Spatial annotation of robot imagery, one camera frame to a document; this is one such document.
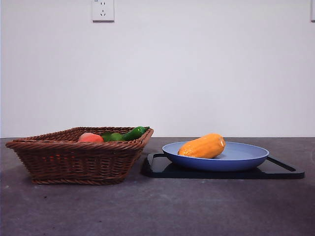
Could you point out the yellow corn cob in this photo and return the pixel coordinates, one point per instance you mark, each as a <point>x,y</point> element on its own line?
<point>204,146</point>

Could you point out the blue round plate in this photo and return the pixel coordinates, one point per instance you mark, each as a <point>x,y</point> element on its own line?
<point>216,163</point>

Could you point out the brown wicker basket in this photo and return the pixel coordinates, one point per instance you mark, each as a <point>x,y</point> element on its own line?
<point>73,162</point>

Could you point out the green pepper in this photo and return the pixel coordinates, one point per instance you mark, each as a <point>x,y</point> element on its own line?
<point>135,132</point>

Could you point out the orange carrot with green leaves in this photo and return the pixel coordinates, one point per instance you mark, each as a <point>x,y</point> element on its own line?
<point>113,137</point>

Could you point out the pink peach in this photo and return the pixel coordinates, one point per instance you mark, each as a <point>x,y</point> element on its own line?
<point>89,138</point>

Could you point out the black rectangular tray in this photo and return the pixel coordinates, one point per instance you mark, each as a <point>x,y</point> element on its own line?
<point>283,173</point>

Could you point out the white wall socket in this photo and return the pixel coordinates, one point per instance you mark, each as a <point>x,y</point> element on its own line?
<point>103,11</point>

